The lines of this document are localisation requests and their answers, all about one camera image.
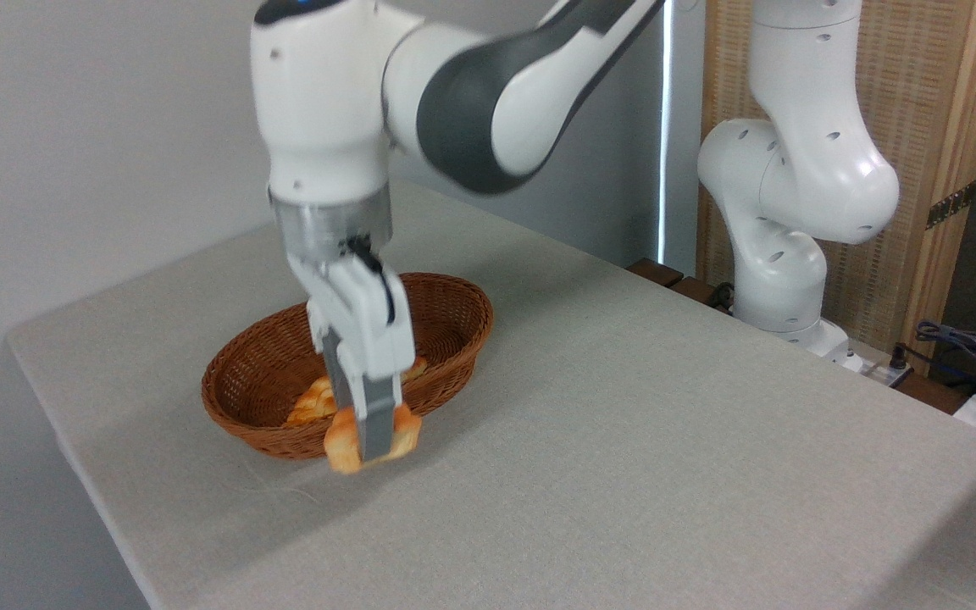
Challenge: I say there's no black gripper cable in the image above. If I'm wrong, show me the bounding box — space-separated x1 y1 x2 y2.
344 237 397 326

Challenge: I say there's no metal screen hinge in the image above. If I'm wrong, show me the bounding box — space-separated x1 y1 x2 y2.
926 180 976 230

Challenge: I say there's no grey tablecloth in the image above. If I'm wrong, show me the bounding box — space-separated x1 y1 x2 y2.
5 178 976 610

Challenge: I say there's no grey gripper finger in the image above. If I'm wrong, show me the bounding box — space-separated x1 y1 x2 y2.
308 307 357 413
351 373 405 464

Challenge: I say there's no small golden bread roll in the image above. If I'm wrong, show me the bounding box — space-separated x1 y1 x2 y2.
324 402 423 475

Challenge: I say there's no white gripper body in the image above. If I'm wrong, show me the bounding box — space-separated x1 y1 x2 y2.
285 250 418 380

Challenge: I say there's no long braided golden bread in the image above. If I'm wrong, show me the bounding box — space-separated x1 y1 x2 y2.
286 356 428 427

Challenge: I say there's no white power strip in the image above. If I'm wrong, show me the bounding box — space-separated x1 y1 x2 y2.
844 346 912 388

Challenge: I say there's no brown oval wicker basket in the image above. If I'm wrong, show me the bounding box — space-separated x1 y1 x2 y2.
202 273 494 461

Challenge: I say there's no black cable bundle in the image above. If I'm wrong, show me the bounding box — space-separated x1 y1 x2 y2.
914 319 976 399

